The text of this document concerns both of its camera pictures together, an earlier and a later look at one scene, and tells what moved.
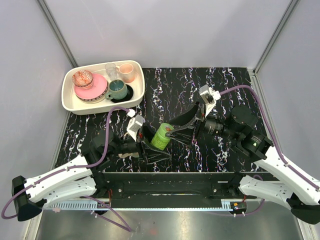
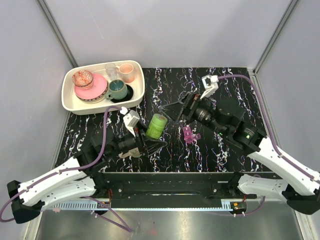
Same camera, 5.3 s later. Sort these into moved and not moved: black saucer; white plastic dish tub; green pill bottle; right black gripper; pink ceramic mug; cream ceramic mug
Moved: right black gripper; green pill bottle
Not moved: cream ceramic mug; white plastic dish tub; pink ceramic mug; black saucer
